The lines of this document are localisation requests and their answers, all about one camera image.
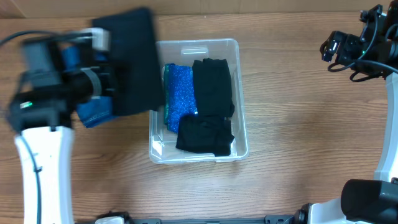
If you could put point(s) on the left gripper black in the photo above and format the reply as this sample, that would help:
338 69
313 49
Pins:
109 86

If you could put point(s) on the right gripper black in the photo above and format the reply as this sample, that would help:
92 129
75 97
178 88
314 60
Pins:
345 42

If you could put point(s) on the blue towel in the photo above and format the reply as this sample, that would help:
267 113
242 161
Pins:
97 110

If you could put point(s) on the black cloth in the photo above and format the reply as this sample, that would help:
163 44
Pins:
133 55
213 88
204 135

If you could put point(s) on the sparkly blue green garment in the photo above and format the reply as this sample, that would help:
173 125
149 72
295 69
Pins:
179 95

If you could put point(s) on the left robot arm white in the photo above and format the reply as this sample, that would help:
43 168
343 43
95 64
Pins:
62 73

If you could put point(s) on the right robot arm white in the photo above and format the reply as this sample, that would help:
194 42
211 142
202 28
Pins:
370 197

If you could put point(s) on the clear plastic storage bin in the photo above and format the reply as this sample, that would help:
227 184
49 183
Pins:
162 142

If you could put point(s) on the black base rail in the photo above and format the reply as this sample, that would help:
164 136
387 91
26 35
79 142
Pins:
125 218

